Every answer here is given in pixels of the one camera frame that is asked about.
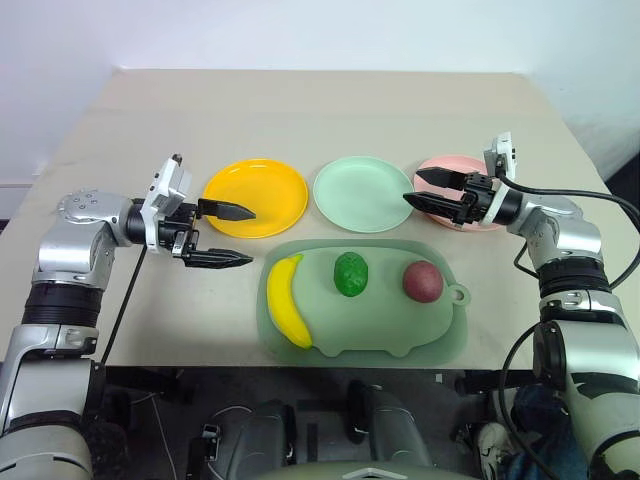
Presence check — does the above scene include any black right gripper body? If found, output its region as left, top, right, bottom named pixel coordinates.
left=453, top=171, right=497, bottom=231

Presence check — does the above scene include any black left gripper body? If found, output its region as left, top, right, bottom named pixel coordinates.
left=157, top=201, right=200, bottom=260

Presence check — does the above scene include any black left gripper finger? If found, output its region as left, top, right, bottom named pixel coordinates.
left=181, top=229, right=255, bottom=271
left=197, top=198, right=258, bottom=223

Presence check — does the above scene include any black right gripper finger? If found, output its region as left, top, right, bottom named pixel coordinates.
left=415, top=168, right=468, bottom=192
left=402, top=192, right=464, bottom=225

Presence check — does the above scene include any pink plate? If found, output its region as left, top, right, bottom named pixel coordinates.
left=413, top=154, right=507, bottom=232

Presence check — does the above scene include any yellow plate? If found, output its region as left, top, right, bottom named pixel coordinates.
left=203, top=158, right=309, bottom=240

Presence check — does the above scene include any light green plate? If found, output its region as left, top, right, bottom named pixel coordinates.
left=313, top=155, right=416, bottom=234

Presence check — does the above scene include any dark red round fruit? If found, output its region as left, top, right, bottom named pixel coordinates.
left=402, top=260, right=445, bottom=303

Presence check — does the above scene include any green avocado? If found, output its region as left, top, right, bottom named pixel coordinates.
left=333, top=251, right=370, bottom=298

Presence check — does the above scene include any yellow banana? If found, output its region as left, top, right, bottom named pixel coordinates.
left=266, top=253, right=314, bottom=349

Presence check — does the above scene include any green pig-shaped tray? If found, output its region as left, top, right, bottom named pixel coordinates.
left=255, top=239, right=472, bottom=363

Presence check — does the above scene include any dark rounded robot leg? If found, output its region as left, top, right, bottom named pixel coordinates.
left=346, top=379, right=433, bottom=469
left=201, top=399, right=297, bottom=473

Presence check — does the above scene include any blue jeans leg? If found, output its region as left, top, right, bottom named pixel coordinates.
left=499, top=383, right=591, bottom=480

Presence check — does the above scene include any white shoe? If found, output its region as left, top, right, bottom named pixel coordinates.
left=477, top=422, right=512, bottom=480

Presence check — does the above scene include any grey robot torso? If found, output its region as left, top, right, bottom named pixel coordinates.
left=259, top=460, right=481, bottom=480

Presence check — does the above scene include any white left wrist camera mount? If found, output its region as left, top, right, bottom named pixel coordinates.
left=139, top=153, right=193, bottom=254

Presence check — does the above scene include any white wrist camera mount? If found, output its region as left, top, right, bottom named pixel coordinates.
left=477, top=131, right=517, bottom=226
left=139, top=153, right=193, bottom=254

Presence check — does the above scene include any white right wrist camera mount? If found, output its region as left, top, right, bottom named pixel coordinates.
left=477, top=131, right=517, bottom=226

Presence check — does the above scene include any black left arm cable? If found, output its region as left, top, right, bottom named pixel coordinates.
left=101, top=246, right=148, bottom=367

